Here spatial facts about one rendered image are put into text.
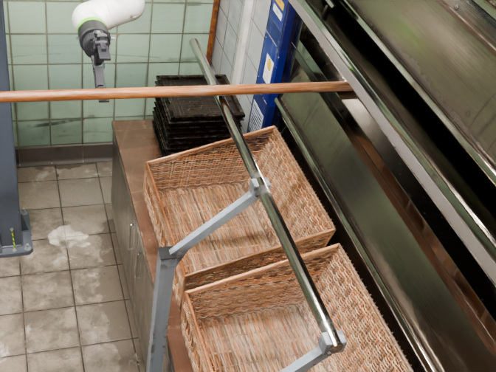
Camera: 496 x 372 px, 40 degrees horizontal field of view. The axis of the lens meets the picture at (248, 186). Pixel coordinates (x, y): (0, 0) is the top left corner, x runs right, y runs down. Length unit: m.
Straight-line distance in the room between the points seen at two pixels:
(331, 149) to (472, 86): 0.71
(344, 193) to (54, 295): 1.39
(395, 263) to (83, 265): 1.59
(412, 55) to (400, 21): 0.12
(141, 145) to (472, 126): 1.55
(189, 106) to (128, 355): 0.98
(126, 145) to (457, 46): 1.51
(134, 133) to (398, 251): 1.34
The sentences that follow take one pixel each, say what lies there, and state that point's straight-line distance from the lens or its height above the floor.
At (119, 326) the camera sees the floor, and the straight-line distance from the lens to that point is 2.82.
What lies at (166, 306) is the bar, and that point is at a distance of 1.91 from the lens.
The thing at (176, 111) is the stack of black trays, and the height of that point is 0.83.
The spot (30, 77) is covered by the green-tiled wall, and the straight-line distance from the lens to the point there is 3.28.
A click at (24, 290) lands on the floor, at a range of 2.96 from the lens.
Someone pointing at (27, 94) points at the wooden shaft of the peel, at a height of 1.20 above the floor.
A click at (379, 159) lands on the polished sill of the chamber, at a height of 1.17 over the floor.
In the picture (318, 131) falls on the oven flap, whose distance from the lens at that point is 2.21.
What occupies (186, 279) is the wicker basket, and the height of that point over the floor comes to 0.72.
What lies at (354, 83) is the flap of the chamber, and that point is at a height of 1.42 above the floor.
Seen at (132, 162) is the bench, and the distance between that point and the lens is 2.64.
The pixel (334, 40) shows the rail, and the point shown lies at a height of 1.44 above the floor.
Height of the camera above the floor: 2.22
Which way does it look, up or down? 39 degrees down
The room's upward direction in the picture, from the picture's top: 11 degrees clockwise
